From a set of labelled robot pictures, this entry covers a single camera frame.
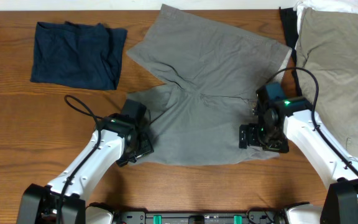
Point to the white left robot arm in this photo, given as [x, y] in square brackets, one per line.
[117, 139]

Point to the khaki shorts on pile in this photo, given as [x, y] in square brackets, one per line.
[340, 77]

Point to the folded navy blue garment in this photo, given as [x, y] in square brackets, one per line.
[78, 55]

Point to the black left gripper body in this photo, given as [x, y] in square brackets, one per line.
[142, 145]

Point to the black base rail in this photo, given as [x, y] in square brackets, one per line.
[252, 216]

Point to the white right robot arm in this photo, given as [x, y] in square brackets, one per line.
[283, 121]

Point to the grey shorts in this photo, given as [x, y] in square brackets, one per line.
[210, 72]

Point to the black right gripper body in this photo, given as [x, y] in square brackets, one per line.
[261, 136]

